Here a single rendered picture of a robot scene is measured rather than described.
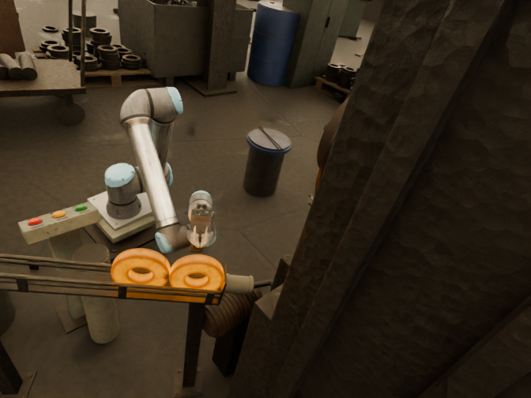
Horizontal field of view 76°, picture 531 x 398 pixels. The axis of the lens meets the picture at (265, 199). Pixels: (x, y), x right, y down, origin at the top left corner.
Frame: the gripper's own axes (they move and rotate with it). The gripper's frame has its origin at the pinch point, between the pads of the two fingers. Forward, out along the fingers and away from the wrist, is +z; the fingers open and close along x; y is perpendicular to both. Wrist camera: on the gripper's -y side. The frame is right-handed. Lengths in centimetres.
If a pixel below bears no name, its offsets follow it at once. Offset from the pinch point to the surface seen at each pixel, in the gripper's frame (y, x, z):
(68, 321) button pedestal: -62, -54, -38
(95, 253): -14.7, -36.2, -18.2
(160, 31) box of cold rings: 80, -48, -290
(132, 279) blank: -5.2, -18.3, 10.9
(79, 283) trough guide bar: -5.0, -31.3, 13.5
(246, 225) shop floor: -41, 33, -106
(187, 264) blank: 1.7, -3.3, 13.6
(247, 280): -5.6, 15.0, 9.9
